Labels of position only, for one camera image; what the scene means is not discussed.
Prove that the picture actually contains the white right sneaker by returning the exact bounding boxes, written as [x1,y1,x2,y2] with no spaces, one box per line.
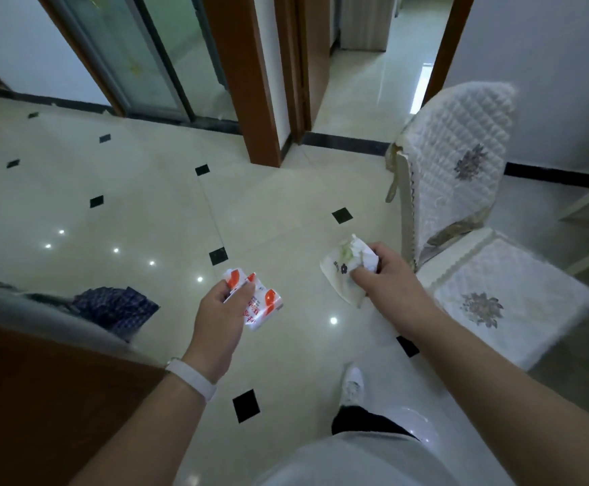
[340,365,365,406]

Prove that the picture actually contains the glass sliding door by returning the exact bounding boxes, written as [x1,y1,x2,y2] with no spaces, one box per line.
[46,0,240,132]

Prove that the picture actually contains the person's right forearm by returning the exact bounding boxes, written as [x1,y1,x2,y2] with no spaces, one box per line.
[408,310,589,486]

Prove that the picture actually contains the white tissue packet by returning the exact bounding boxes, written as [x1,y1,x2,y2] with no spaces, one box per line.
[319,234,380,307]

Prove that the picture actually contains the white shirt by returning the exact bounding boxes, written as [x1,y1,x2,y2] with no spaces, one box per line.
[253,432,460,486]

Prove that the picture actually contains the beige hallway cabinet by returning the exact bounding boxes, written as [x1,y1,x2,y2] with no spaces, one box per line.
[338,0,396,52]

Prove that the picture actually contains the brown wooden pillar trim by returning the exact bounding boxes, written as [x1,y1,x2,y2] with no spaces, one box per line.
[200,0,293,169]

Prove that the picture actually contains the black baseboard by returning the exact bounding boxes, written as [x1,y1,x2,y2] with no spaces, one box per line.
[0,88,589,190]

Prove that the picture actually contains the dark blue cloth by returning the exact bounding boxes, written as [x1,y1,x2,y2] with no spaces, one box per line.
[69,286,161,342]

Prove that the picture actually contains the black trousers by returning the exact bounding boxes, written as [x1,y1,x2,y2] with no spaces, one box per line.
[330,405,419,441]

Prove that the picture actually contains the smartwatch with white band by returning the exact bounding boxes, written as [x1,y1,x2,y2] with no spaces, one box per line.
[165,357,218,403]

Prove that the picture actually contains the person's left hand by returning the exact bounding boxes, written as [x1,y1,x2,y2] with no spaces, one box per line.
[182,277,257,385]

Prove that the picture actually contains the person's left forearm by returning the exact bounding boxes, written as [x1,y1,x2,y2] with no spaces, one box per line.
[69,371,209,486]

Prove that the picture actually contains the brown doorway frame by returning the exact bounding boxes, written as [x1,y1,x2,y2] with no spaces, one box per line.
[273,0,477,145]

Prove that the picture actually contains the person's right hand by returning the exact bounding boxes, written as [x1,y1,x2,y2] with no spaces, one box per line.
[350,242,445,342]

